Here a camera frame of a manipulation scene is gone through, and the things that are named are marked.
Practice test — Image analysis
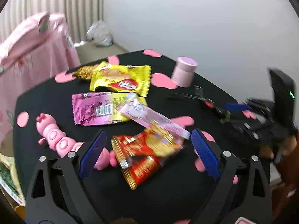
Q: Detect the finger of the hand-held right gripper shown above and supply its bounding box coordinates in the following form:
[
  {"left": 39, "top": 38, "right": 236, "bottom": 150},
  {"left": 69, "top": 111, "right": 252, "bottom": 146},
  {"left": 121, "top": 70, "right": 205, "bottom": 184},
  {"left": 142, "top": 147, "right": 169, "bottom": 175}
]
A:
[
  {"left": 225, "top": 99, "right": 274, "bottom": 116},
  {"left": 228, "top": 115, "right": 275, "bottom": 143}
]

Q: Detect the pink floral duvet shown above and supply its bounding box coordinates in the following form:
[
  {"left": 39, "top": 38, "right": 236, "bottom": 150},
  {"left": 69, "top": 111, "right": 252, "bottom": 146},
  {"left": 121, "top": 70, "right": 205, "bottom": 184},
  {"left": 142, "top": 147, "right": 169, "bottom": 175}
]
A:
[{"left": 0, "top": 12, "right": 68, "bottom": 75}]

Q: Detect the pink cylinder container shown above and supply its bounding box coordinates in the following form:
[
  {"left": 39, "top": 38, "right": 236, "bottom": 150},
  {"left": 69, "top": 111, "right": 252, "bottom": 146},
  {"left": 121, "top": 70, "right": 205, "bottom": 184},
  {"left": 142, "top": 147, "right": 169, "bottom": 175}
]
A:
[{"left": 171, "top": 56, "right": 198, "bottom": 88}]

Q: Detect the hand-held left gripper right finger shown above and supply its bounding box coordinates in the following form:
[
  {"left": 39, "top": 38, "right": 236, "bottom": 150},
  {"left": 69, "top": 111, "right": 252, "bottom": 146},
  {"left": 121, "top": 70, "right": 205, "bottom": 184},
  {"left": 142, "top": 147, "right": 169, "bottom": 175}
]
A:
[{"left": 191, "top": 128, "right": 274, "bottom": 224}]

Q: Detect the gold foil wrapper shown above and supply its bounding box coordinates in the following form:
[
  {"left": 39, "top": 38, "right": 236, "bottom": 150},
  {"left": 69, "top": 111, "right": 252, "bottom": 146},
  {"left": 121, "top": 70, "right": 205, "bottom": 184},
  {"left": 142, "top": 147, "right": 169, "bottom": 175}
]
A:
[{"left": 72, "top": 65, "right": 97, "bottom": 81}]

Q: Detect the bed with pink floral sheet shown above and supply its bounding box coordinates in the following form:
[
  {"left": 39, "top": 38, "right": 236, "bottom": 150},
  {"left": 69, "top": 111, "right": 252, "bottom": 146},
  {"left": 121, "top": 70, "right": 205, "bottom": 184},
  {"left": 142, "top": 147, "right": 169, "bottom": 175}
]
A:
[{"left": 0, "top": 12, "right": 81, "bottom": 140}]

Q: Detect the person's right hand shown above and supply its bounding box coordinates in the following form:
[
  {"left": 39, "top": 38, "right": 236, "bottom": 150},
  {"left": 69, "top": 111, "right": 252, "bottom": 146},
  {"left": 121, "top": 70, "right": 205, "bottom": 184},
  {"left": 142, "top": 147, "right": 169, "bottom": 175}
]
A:
[{"left": 258, "top": 134, "right": 299, "bottom": 178}]

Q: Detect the white plastic bag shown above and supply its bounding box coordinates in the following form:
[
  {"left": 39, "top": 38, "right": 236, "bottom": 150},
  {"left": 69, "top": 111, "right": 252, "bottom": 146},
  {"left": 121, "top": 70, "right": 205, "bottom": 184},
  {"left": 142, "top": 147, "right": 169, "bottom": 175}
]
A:
[{"left": 86, "top": 21, "right": 114, "bottom": 47}]

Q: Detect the white pleated curtain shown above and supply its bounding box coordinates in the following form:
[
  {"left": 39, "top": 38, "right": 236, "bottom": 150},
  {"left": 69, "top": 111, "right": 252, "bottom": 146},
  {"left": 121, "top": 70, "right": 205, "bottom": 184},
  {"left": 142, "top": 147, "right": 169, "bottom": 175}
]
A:
[{"left": 0, "top": 0, "right": 105, "bottom": 45}]

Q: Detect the person's right forearm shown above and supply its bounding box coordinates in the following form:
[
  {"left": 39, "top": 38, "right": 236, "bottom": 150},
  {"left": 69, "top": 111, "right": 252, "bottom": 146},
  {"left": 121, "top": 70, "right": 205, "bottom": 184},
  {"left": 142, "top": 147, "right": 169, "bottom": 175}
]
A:
[{"left": 272, "top": 168, "right": 299, "bottom": 222}]

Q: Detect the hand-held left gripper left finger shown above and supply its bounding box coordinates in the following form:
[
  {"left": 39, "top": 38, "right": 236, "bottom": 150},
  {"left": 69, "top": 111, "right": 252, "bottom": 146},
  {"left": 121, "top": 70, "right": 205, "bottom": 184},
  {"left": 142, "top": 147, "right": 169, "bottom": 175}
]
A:
[{"left": 24, "top": 129, "right": 107, "bottom": 224}]

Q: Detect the pink and yellow snack packet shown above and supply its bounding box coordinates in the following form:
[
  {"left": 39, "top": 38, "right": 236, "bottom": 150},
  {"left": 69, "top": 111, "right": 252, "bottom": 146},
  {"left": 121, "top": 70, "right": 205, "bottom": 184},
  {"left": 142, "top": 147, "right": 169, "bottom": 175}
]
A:
[{"left": 72, "top": 92, "right": 147, "bottom": 126}]

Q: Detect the black thin object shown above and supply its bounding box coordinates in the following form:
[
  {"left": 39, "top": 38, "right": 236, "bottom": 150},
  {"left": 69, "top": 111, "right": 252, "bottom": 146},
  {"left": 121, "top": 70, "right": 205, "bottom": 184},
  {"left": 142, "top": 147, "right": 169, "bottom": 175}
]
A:
[{"left": 166, "top": 85, "right": 232, "bottom": 124}]

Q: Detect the red snack packet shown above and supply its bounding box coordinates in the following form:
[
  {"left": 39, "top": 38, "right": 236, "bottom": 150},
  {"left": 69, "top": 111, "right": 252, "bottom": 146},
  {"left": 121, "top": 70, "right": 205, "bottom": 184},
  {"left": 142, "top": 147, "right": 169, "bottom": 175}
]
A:
[{"left": 111, "top": 121, "right": 185, "bottom": 190}]

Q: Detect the pale pink long wrapper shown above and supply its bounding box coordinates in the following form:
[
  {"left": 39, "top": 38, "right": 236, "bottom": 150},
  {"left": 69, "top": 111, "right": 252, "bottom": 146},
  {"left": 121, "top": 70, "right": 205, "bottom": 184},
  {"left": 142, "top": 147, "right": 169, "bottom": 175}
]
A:
[{"left": 116, "top": 93, "right": 191, "bottom": 139}]

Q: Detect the pink caterpillar toy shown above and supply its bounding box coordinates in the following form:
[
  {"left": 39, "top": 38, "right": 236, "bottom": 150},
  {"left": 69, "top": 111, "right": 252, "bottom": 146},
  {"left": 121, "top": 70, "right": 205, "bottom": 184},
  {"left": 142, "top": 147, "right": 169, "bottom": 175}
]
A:
[{"left": 36, "top": 113, "right": 118, "bottom": 170}]

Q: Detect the yellow plastic bag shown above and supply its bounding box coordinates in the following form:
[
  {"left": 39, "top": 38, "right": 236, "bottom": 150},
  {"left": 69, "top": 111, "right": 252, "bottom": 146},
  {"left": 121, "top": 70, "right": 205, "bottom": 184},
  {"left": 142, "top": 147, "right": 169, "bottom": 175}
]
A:
[{"left": 0, "top": 154, "right": 26, "bottom": 206}]

